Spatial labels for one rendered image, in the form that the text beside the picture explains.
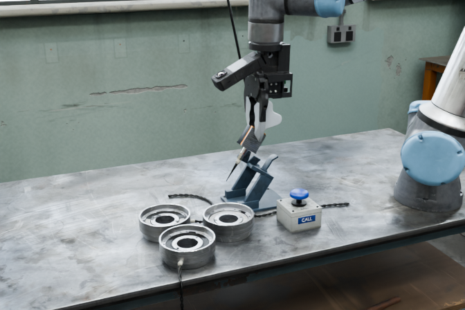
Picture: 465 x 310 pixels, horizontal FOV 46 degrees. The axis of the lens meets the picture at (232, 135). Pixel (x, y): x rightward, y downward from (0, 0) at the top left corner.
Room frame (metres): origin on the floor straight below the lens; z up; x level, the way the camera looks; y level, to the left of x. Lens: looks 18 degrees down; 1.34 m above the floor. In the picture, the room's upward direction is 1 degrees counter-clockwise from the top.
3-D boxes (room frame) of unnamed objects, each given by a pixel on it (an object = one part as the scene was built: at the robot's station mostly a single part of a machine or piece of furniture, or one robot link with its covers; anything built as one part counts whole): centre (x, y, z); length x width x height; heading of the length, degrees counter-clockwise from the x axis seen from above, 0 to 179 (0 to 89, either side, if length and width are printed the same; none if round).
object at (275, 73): (1.16, -0.08, 1.10); 0.09 x 0.08 x 0.12; 112
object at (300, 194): (1.04, -0.14, 0.85); 0.04 x 0.04 x 0.05
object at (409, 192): (1.16, -0.45, 0.85); 0.15 x 0.15 x 0.10
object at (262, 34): (1.16, -0.07, 1.18); 0.08 x 0.08 x 0.05
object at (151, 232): (1.01, 0.14, 0.82); 0.10 x 0.10 x 0.04
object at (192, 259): (0.91, 0.09, 0.82); 0.10 x 0.10 x 0.04
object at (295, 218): (1.04, -0.14, 0.82); 0.08 x 0.07 x 0.05; 111
